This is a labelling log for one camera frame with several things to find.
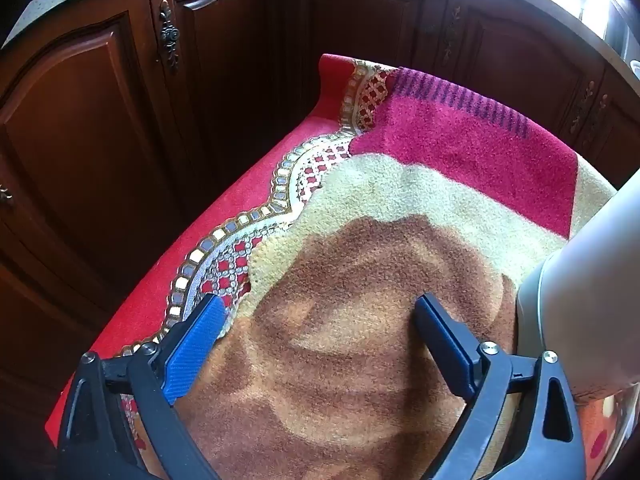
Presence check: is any red cloth with ornate border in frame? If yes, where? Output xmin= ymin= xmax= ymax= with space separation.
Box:
xmin=44 ymin=53 xmax=401 ymax=448

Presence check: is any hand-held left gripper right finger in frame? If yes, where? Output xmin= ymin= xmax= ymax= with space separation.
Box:
xmin=414 ymin=294 xmax=588 ymax=480

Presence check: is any printed fleece blanket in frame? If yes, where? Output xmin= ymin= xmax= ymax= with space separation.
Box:
xmin=130 ymin=66 xmax=633 ymax=480

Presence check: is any ornate metal cabinet handle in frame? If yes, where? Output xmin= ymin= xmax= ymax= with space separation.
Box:
xmin=441 ymin=5 xmax=465 ymax=67
xmin=590 ymin=94 xmax=612 ymax=147
xmin=159 ymin=0 xmax=182 ymax=75
xmin=569 ymin=80 xmax=597 ymax=133

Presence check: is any dark wooden cabinet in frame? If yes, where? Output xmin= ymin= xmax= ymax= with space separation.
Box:
xmin=0 ymin=0 xmax=640 ymax=480

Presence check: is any white utensil jar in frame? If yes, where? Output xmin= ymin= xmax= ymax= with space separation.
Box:
xmin=515 ymin=167 xmax=640 ymax=403

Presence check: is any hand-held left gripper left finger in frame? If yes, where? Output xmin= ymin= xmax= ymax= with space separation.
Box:
xmin=55 ymin=292 xmax=228 ymax=480

